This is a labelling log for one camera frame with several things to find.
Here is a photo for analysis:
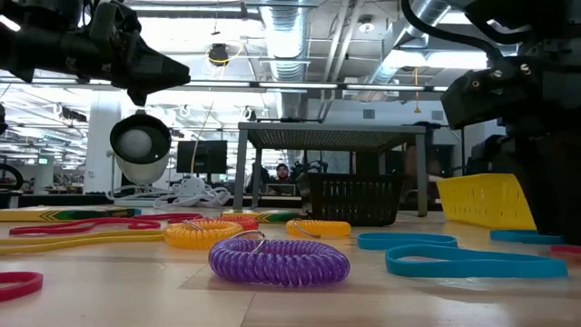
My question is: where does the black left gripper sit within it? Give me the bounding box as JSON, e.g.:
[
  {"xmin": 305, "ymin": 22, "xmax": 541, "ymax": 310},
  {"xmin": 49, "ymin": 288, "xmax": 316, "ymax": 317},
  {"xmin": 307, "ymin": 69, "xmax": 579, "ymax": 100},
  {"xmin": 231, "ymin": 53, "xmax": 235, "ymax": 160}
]
[{"xmin": 58, "ymin": 30, "xmax": 192, "ymax": 108}]

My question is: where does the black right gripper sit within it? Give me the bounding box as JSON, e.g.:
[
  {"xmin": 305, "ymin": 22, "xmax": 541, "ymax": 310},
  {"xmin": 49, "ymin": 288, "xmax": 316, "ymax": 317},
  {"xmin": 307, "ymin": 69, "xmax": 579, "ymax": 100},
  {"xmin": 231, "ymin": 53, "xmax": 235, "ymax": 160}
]
[{"xmin": 440, "ymin": 40, "xmax": 581, "ymax": 137}]

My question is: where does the yellow plastic basket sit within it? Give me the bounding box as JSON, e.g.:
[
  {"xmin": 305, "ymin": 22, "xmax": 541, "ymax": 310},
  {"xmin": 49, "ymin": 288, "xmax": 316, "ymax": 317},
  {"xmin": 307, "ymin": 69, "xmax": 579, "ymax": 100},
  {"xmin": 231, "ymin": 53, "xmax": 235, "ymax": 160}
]
[{"xmin": 437, "ymin": 173, "xmax": 537, "ymax": 231}]

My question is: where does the red rubber band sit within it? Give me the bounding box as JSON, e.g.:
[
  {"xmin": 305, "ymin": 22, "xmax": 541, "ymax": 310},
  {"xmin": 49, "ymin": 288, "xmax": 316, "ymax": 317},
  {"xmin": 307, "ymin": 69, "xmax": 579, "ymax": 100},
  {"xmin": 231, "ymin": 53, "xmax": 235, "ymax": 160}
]
[
  {"xmin": 550, "ymin": 244, "xmax": 581, "ymax": 263},
  {"xmin": 133, "ymin": 212, "xmax": 204, "ymax": 224},
  {"xmin": 8, "ymin": 216, "xmax": 162, "ymax": 236},
  {"xmin": 0, "ymin": 271, "xmax": 44, "ymax": 303}
]

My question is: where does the blue rubber band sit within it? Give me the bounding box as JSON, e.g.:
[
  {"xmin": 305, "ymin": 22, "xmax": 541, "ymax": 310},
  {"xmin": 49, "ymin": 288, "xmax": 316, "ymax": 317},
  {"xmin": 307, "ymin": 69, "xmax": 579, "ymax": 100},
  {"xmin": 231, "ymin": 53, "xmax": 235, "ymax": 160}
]
[
  {"xmin": 384, "ymin": 243, "xmax": 569, "ymax": 280},
  {"xmin": 488, "ymin": 228, "xmax": 566, "ymax": 246},
  {"xmin": 356, "ymin": 232, "xmax": 459, "ymax": 252}
]

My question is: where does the yellow rubber band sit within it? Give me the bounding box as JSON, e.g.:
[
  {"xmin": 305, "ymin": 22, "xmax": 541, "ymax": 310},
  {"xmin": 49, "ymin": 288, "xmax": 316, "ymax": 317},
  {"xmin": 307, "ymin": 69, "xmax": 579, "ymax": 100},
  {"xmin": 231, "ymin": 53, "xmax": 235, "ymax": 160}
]
[{"xmin": 0, "ymin": 229, "xmax": 165, "ymax": 256}]

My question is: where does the yellow crayon box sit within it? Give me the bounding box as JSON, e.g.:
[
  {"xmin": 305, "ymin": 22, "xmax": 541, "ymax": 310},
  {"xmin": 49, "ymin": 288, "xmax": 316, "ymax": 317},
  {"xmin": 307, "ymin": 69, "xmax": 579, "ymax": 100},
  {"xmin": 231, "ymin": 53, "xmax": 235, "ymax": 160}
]
[
  {"xmin": 220, "ymin": 209, "xmax": 310, "ymax": 224},
  {"xmin": 0, "ymin": 205, "xmax": 142, "ymax": 223}
]

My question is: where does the orange coil wristband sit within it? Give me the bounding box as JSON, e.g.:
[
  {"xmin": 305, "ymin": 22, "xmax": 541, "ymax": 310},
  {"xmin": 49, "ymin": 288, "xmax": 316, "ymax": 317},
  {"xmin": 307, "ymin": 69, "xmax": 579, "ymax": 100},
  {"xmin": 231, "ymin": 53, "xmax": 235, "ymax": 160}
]
[{"xmin": 162, "ymin": 219, "xmax": 245, "ymax": 250}]

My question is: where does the black plastic basket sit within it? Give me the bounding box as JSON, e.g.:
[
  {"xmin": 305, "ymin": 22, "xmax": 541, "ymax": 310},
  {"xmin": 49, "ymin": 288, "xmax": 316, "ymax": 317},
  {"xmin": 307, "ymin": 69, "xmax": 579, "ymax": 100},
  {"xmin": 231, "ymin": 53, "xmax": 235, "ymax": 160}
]
[{"xmin": 307, "ymin": 173, "xmax": 407, "ymax": 227}]

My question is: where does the red coil wristband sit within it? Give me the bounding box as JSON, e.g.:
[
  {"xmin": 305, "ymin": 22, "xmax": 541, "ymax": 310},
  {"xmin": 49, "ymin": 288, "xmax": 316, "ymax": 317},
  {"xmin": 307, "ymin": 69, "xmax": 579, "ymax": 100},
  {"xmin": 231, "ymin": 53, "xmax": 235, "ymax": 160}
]
[{"xmin": 216, "ymin": 214, "xmax": 261, "ymax": 232}]

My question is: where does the yellow coil wristband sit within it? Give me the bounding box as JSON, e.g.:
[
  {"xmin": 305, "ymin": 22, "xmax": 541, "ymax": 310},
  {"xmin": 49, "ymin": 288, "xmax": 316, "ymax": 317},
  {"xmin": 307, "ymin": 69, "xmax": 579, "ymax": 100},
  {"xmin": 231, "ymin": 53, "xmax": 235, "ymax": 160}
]
[{"xmin": 285, "ymin": 218, "xmax": 353, "ymax": 239}]

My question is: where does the purple coil wristband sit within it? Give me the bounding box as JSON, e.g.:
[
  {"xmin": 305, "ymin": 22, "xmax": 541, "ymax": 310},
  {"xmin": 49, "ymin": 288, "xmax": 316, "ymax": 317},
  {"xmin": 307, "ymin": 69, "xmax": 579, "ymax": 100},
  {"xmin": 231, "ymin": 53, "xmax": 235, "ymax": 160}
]
[{"xmin": 208, "ymin": 230, "xmax": 351, "ymax": 288}]

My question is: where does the white desk lamp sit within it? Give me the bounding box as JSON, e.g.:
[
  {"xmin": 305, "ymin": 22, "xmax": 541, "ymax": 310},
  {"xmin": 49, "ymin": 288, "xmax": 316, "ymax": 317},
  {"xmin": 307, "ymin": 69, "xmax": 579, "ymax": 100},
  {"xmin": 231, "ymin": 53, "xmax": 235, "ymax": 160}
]
[{"xmin": 106, "ymin": 110, "xmax": 173, "ymax": 208}]

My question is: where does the white pillar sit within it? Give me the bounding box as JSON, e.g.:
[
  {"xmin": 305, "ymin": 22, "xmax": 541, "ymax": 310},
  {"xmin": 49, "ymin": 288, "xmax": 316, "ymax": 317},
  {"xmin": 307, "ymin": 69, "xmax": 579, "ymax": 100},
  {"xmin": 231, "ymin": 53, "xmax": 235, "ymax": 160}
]
[{"xmin": 83, "ymin": 90, "xmax": 123, "ymax": 194}]

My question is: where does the black ceiling device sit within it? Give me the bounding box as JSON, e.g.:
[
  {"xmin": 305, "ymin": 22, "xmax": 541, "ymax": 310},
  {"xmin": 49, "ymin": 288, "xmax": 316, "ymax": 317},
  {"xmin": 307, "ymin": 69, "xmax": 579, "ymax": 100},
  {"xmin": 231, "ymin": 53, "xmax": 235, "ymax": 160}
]
[{"xmin": 207, "ymin": 43, "xmax": 231, "ymax": 68}]

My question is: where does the black background monitor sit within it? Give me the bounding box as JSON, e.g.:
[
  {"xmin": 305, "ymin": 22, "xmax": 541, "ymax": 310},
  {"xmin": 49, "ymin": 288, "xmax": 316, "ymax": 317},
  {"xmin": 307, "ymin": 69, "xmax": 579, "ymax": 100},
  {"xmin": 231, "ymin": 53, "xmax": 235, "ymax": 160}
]
[{"xmin": 175, "ymin": 139, "xmax": 229, "ymax": 175}]

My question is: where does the black background wheel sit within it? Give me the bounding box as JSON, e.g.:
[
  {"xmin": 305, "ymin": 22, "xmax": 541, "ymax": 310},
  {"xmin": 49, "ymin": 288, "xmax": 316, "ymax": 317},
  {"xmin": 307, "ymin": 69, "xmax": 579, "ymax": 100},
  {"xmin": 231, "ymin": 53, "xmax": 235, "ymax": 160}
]
[{"xmin": 0, "ymin": 162, "xmax": 25, "ymax": 193}]

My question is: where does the grey perforated metal riser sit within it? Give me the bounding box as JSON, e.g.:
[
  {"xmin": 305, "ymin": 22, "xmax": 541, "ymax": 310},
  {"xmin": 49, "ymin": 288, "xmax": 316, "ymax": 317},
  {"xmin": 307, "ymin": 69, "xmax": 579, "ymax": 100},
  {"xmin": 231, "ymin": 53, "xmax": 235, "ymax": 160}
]
[{"xmin": 232, "ymin": 121, "xmax": 428, "ymax": 218}]

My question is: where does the person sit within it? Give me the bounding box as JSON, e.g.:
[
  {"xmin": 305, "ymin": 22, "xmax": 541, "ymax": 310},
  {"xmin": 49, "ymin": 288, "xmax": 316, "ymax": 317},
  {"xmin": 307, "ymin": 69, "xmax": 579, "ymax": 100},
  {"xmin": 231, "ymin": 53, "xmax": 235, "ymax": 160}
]
[{"xmin": 267, "ymin": 162, "xmax": 300, "ymax": 196}]

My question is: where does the background laptop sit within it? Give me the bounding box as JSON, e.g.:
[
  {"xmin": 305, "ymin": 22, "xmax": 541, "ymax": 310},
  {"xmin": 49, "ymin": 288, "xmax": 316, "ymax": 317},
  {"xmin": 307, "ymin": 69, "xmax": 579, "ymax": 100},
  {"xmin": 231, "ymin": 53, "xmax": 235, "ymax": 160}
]
[{"xmin": 266, "ymin": 183, "xmax": 297, "ymax": 196}]

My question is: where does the yellow hanging cord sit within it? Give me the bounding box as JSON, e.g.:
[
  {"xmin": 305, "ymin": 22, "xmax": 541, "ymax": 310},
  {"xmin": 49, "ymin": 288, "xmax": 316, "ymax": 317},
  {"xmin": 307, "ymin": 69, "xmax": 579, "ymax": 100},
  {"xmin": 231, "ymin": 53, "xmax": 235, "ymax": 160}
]
[{"xmin": 411, "ymin": 66, "xmax": 422, "ymax": 114}]

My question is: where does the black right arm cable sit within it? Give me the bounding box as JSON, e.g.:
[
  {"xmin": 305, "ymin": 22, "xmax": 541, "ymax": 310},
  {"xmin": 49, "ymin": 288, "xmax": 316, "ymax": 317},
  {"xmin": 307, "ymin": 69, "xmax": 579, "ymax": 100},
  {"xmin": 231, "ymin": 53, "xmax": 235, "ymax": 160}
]
[{"xmin": 400, "ymin": 0, "xmax": 503, "ymax": 63}]

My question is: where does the silver ventilation duct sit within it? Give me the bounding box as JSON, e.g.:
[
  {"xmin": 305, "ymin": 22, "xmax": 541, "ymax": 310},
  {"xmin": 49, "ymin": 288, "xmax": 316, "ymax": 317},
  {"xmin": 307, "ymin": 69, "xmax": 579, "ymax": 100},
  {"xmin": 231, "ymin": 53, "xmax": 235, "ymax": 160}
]
[
  {"xmin": 259, "ymin": 0, "xmax": 310, "ymax": 120},
  {"xmin": 360, "ymin": 0, "xmax": 455, "ymax": 92}
]

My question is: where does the white lamp power cable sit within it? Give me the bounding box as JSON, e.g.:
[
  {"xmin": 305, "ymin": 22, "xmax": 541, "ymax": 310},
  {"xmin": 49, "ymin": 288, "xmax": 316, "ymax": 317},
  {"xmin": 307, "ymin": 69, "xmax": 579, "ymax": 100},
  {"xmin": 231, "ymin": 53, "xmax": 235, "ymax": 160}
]
[{"xmin": 153, "ymin": 176, "xmax": 232, "ymax": 210}]

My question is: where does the black aluminium table frame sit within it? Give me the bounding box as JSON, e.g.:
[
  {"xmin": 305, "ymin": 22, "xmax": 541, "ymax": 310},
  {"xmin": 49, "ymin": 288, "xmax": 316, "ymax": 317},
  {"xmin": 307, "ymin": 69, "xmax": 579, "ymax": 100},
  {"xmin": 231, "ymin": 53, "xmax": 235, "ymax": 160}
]
[{"xmin": 0, "ymin": 193, "xmax": 314, "ymax": 210}]

